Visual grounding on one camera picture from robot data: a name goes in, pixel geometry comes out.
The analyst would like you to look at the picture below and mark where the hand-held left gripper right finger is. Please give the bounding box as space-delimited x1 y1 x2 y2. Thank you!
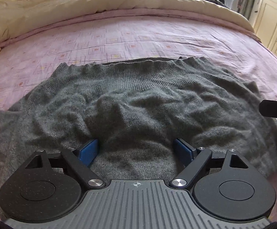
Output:
169 138 254 188

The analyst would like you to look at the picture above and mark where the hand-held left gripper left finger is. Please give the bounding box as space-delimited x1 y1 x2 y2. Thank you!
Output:
24 138 106 188

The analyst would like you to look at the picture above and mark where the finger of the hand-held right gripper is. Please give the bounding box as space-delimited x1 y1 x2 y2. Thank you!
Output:
259 99 277 120

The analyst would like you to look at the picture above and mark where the grey argyle sweater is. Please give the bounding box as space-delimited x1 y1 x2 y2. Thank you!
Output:
0 56 277 186

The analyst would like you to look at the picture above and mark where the cream wardrobe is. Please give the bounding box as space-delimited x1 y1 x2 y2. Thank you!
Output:
250 0 277 63

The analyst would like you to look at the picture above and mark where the green curtain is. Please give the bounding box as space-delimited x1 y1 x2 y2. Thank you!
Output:
244 0 259 23

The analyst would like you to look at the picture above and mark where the pink patterned bed sheet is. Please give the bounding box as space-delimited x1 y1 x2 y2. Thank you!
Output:
0 7 277 197

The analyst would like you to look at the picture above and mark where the cream duvet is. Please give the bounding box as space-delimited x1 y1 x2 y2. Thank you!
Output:
0 0 256 48

